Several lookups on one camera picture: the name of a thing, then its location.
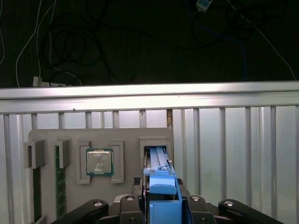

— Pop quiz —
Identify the white power strip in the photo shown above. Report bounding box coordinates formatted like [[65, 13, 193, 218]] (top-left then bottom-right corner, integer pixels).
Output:
[[32, 76, 82, 88]]

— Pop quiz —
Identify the hard disk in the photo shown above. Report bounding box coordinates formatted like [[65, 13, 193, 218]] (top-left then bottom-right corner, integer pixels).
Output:
[[142, 146, 194, 224]]

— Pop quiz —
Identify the blue white adapter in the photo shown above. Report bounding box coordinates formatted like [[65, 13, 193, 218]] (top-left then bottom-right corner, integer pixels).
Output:
[[195, 0, 213, 11]]

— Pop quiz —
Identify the silver CPU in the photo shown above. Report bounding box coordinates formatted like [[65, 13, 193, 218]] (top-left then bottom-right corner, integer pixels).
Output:
[[85, 148, 114, 175]]

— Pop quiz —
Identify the grey parts rack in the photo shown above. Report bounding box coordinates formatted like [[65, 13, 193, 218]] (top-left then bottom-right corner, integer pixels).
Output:
[[23, 127, 175, 224]]

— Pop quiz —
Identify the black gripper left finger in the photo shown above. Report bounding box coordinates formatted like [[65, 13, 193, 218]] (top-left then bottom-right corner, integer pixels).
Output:
[[50, 177, 143, 224]]

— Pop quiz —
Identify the green RAM stick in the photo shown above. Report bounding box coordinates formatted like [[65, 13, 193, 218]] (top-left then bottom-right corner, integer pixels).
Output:
[[55, 144, 67, 220]]

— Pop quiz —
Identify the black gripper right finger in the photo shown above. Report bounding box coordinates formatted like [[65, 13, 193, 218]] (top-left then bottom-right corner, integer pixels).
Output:
[[177, 178, 285, 224]]

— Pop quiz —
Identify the black floor cable tangle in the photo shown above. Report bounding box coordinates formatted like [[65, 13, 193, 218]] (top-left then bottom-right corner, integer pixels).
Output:
[[42, 13, 141, 83]]

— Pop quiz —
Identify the blue floor cable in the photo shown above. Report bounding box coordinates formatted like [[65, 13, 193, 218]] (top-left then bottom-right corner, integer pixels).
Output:
[[185, 0, 249, 81]]

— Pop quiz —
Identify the thin white floor cable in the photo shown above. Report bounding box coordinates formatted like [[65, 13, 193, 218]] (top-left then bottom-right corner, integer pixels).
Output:
[[233, 13, 296, 79]]

